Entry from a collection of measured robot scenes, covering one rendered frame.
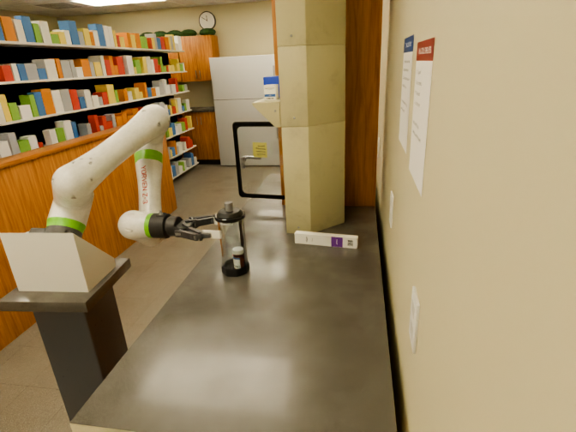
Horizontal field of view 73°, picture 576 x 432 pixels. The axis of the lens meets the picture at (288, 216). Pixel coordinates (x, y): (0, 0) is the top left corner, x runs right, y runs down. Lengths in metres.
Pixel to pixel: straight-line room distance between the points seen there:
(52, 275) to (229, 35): 6.34
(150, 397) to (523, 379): 0.85
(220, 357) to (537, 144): 0.93
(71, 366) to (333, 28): 1.64
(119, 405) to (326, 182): 1.14
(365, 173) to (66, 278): 1.38
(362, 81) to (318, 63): 0.38
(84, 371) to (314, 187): 1.16
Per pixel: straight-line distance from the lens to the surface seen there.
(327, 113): 1.66
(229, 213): 1.35
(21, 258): 1.62
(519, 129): 0.35
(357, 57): 1.94
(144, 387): 1.08
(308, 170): 1.64
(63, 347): 1.75
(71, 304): 1.52
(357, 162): 2.00
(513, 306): 0.35
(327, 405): 0.96
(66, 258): 1.51
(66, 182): 1.48
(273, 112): 1.62
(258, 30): 7.36
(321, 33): 1.63
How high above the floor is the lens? 1.65
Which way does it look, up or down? 21 degrees down
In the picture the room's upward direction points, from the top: 3 degrees counter-clockwise
